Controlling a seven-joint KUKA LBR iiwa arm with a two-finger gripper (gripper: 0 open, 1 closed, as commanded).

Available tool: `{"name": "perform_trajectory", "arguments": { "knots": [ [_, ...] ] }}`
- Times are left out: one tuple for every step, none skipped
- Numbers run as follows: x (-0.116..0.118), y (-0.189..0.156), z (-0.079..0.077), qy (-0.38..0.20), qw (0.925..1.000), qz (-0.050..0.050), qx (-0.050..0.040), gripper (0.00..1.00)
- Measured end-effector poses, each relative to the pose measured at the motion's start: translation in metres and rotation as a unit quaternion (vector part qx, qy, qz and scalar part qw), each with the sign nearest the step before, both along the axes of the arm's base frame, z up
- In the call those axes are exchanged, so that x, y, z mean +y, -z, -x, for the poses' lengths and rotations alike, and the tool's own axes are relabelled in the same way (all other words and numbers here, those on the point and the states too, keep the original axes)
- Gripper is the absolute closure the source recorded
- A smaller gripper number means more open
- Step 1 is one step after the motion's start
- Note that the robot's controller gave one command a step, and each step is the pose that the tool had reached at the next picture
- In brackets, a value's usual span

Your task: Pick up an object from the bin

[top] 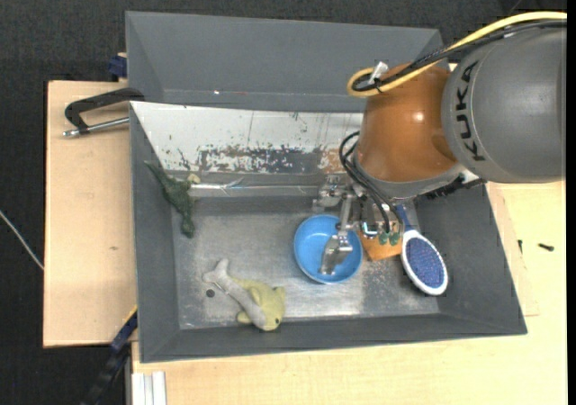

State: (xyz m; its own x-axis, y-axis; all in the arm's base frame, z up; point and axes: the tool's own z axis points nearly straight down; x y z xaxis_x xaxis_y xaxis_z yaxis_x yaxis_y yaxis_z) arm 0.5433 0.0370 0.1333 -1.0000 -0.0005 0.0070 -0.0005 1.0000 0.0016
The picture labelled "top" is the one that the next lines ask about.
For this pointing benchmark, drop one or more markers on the blue and white brush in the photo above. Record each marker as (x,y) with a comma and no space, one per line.
(425,263)

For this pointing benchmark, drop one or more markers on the green toy dinosaur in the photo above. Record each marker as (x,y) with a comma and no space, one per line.
(180,196)

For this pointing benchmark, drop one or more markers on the yellow and grey toy dolphin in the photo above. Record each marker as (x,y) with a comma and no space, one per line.
(256,299)

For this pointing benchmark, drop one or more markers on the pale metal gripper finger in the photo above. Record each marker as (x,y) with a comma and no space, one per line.
(345,245)
(330,257)

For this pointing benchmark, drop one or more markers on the grey metal bin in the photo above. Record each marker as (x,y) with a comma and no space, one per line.
(270,295)

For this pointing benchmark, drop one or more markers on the blue bowl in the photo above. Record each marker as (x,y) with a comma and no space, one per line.
(310,245)

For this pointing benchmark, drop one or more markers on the pale cardboard board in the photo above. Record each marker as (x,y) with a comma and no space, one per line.
(85,223)

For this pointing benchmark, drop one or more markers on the small black screw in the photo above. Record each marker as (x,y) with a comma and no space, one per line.
(546,247)

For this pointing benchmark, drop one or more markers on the orange cup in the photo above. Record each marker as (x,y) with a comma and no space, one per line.
(382,252)

